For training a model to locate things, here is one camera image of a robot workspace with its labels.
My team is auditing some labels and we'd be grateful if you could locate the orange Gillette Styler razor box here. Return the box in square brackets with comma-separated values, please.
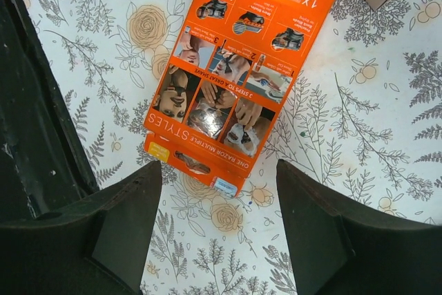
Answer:
[144, 0, 334, 196]

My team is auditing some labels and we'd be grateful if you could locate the floral paper table mat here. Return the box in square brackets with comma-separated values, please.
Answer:
[23, 0, 441, 294]

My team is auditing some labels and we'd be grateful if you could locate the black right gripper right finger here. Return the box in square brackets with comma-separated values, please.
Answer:
[276, 160, 441, 294]

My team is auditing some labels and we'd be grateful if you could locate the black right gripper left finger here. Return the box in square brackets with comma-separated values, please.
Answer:
[1, 161, 162, 294]

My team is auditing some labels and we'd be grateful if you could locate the aluminium rail frame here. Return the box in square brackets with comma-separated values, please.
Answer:
[1, 0, 99, 222]

